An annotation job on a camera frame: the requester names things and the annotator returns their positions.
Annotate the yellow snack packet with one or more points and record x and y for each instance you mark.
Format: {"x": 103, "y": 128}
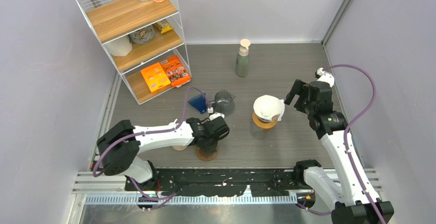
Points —
{"x": 163, "y": 26}

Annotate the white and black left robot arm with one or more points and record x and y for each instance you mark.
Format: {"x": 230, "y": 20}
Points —
{"x": 120, "y": 146}

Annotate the round decorated tin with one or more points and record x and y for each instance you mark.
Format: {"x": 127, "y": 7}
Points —
{"x": 143, "y": 35}

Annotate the blue plastic dripper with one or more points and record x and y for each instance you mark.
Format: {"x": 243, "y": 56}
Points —
{"x": 199, "y": 102}

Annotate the orange box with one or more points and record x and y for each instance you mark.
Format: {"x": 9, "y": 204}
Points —
{"x": 155, "y": 77}

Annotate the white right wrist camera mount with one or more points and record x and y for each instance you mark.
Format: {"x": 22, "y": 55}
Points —
{"x": 324, "y": 76}

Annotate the cream pump bottle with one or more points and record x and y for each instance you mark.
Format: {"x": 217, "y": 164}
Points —
{"x": 179, "y": 147}

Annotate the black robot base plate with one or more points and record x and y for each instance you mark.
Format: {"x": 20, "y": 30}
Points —
{"x": 220, "y": 182}

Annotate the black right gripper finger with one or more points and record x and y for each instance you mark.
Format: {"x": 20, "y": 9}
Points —
{"x": 301, "y": 101}
{"x": 296, "y": 89}

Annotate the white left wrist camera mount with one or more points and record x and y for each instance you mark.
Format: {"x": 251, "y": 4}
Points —
{"x": 214, "y": 113}

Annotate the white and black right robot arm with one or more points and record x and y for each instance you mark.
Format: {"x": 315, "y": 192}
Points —
{"x": 352, "y": 199}

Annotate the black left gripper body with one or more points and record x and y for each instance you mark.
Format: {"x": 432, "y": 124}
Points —
{"x": 211, "y": 146}

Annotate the white wire wooden shelf rack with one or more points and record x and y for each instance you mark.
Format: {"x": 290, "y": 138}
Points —
{"x": 110, "y": 20}

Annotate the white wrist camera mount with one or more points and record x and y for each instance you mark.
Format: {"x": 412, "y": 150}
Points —
{"x": 324, "y": 76}
{"x": 214, "y": 113}

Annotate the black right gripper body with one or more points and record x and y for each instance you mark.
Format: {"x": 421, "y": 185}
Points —
{"x": 309, "y": 108}

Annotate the green pump bottle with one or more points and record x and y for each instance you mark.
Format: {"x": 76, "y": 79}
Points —
{"x": 242, "y": 63}

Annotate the clear glass carafe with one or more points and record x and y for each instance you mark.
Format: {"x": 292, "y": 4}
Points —
{"x": 260, "y": 133}

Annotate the white coffee filter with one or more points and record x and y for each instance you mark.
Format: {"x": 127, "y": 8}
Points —
{"x": 269, "y": 108}

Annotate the orange photo booklet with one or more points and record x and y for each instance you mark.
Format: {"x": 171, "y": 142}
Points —
{"x": 175, "y": 71}

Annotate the grey glass pitcher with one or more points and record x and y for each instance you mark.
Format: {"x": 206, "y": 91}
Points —
{"x": 223, "y": 102}

